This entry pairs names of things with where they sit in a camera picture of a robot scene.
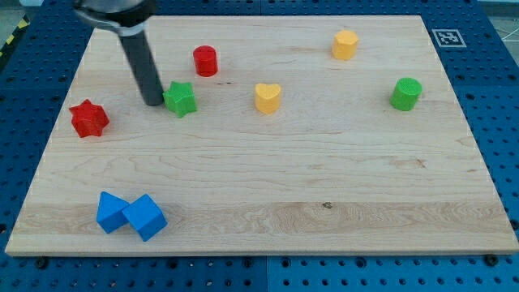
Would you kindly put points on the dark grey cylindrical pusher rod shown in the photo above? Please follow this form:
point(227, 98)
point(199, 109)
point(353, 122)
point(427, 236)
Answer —
point(143, 67)

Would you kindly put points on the green star block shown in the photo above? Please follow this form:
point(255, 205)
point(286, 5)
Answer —
point(180, 98)

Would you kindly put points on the red star block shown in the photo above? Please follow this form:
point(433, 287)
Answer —
point(88, 119)

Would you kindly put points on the red cylinder block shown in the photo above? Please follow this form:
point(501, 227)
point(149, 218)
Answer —
point(205, 58)

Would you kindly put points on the yellow heart block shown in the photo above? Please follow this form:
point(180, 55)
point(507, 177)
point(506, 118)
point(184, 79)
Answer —
point(267, 98)

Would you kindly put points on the blue cube block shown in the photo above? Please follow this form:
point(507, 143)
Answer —
point(145, 217)

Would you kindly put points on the blue triangle block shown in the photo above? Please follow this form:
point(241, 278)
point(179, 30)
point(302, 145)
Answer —
point(109, 213)

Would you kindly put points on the wooden board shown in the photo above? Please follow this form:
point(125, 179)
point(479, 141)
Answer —
point(336, 170)

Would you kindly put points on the yellow hexagon block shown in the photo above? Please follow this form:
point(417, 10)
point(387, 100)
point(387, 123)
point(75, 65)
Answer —
point(345, 44)

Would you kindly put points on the green cylinder block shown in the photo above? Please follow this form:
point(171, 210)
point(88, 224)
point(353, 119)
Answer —
point(405, 94)

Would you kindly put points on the white fiducial marker tag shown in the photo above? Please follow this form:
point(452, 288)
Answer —
point(448, 38)

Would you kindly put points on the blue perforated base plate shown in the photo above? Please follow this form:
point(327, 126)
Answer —
point(38, 74)

